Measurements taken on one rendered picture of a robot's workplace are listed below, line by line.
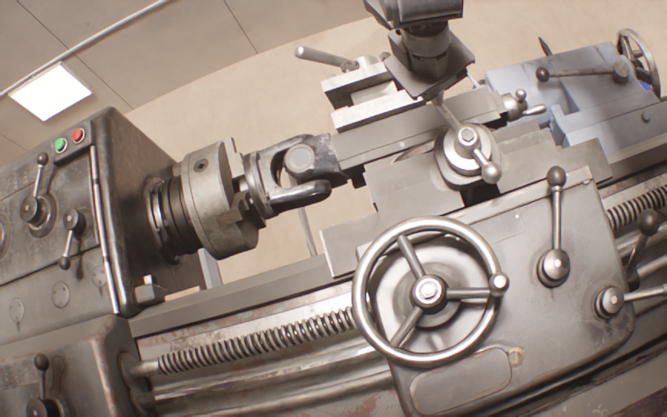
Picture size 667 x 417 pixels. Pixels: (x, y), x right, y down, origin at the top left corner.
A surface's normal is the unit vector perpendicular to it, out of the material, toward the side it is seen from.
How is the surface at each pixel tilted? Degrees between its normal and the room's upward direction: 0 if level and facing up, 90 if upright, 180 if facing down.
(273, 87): 90
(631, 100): 62
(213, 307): 90
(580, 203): 90
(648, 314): 90
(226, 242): 156
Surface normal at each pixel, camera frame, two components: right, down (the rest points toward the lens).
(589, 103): -0.28, -0.61
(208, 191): -0.13, -0.10
